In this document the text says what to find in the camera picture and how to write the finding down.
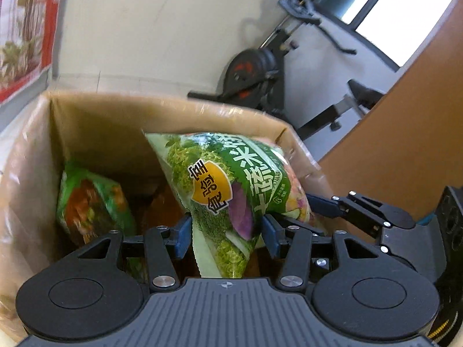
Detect plastic-wrapped cardboard box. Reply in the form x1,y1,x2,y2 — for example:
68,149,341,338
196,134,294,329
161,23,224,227
0,90,337,344

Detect green vegetable-print snack bag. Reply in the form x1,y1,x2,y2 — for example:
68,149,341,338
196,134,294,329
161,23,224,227
143,132,313,279

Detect brown wooden board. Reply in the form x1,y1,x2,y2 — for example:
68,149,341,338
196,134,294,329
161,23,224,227
318,25,463,221

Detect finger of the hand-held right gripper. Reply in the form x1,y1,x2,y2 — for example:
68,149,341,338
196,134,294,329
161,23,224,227
307,190,415,230

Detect dark-framed window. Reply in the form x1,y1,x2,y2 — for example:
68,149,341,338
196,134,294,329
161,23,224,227
315,0,460,67

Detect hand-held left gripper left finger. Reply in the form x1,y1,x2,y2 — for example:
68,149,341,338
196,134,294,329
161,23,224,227
51,215,193,293

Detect green and orange snack bag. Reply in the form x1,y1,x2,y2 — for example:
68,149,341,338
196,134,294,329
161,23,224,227
57,161,137,248

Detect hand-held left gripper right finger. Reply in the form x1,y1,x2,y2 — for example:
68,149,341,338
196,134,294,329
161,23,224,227
262,214,404,293

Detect red plant poster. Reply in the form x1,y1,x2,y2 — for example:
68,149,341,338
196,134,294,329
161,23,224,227
0,0,67,105

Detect black exercise bike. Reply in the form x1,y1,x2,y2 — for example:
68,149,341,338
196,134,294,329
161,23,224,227
187,0,386,141

